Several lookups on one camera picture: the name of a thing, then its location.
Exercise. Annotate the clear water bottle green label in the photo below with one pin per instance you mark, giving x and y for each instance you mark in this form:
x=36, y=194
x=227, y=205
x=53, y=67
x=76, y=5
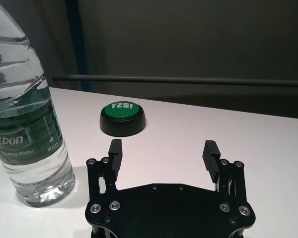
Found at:
x=22, y=124

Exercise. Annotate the green YES push button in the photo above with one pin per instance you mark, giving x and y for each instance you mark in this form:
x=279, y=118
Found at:
x=123, y=121

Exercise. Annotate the grey horizontal rail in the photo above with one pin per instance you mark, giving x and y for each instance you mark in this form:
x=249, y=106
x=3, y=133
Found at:
x=178, y=80

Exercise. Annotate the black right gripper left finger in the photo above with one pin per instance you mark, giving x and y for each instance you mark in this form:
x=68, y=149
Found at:
x=115, y=161

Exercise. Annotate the blue vertical post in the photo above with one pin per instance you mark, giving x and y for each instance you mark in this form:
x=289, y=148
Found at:
x=79, y=44

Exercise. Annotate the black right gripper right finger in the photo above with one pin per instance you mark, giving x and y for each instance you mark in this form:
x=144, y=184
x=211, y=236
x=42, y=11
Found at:
x=211, y=161

